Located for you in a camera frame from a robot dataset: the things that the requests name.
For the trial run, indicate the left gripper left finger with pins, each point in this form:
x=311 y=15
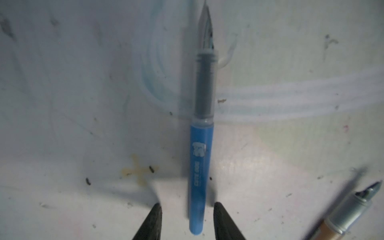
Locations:
x=152 y=226

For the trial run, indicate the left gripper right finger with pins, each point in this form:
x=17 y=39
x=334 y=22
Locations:
x=225 y=227

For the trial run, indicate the blue pen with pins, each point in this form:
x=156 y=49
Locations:
x=202 y=121

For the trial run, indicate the brown pen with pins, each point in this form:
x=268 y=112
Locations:
x=346 y=213

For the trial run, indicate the floral table mat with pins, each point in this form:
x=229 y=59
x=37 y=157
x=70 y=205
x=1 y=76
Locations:
x=96 y=107

